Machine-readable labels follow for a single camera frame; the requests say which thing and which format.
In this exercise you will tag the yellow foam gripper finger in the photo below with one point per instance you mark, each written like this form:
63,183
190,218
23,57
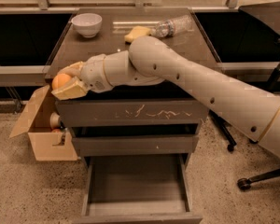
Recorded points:
75,88
72,70

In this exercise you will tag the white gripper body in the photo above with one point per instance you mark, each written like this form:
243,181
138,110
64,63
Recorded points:
93,73

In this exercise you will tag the orange fruit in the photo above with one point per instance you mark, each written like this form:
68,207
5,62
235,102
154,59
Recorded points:
60,80

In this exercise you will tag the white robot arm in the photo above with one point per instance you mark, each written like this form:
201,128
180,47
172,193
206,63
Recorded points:
148,61

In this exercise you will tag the grey drawer cabinet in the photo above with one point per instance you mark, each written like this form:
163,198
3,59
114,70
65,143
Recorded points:
117,23

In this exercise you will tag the grey top drawer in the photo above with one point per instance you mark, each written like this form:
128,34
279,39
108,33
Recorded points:
125,105

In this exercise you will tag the grey drawer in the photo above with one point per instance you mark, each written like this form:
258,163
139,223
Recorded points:
135,140
125,105
142,189

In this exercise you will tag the grey bottom drawer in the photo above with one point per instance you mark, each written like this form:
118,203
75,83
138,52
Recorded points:
142,189

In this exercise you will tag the grey middle drawer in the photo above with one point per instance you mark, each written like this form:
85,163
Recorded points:
135,140

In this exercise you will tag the white cup in box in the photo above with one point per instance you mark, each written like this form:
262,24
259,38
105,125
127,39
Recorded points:
54,121

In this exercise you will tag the white ceramic bowl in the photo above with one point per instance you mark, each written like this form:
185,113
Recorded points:
87,24

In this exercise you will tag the open cardboard box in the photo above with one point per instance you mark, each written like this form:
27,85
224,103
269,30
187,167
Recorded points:
47,144

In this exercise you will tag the yellow sponge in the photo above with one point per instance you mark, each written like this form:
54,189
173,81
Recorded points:
136,32

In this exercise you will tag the clear plastic water bottle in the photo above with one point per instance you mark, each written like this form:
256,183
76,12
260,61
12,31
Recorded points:
172,27

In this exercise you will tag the black office chair base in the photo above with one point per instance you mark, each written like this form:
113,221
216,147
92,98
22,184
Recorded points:
255,167

